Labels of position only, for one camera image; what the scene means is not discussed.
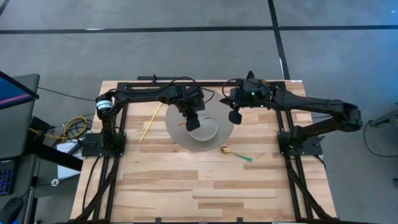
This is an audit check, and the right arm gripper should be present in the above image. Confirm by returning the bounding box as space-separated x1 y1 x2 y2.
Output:
220 79 256 125

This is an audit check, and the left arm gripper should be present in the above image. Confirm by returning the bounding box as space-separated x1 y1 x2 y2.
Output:
178 84 206 132

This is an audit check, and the gold spoon green handle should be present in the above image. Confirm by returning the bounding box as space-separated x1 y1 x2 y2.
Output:
220 146 254 163

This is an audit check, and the yellow chopstick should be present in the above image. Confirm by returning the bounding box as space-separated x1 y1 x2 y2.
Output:
139 102 163 143

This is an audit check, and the grey round bowl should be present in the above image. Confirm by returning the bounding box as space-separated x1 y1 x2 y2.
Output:
188 112 219 142

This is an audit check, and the grey round plate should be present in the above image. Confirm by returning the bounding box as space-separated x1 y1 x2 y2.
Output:
164 88 236 152

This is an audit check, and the flat black bar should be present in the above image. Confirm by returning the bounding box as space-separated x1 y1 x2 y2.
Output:
137 75 193 82

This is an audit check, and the white paper sheet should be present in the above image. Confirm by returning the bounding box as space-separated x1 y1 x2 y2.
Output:
57 141 83 180

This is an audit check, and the black desk leg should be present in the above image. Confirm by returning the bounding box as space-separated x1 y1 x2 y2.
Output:
26 116 84 172

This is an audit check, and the grey metal stand leg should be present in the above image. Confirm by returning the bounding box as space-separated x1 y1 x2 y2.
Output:
368 108 398 128

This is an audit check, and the computer monitor blue screen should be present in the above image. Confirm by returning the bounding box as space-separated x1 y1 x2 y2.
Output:
0 70 40 110

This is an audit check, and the backlit black keyboard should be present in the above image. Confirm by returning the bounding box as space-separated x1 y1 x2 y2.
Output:
0 159 16 196

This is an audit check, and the black computer mouse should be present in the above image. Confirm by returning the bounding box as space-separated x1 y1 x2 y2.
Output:
0 197 24 224

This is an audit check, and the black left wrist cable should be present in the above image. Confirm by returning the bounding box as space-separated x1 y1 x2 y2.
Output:
155 76 216 105

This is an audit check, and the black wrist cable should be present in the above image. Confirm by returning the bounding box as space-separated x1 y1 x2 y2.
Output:
155 76 216 105
221 77 247 101

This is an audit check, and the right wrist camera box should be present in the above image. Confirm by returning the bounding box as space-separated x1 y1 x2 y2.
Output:
238 88 253 104

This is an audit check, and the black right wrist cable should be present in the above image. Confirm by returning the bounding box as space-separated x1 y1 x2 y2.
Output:
221 77 247 101

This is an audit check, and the black aluminium table frame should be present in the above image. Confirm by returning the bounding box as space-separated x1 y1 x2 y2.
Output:
71 80 337 223

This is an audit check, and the yellow cable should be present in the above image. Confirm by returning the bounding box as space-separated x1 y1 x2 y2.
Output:
29 115 89 141

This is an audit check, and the black looped floor cable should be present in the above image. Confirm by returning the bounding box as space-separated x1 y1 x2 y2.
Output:
363 120 398 158

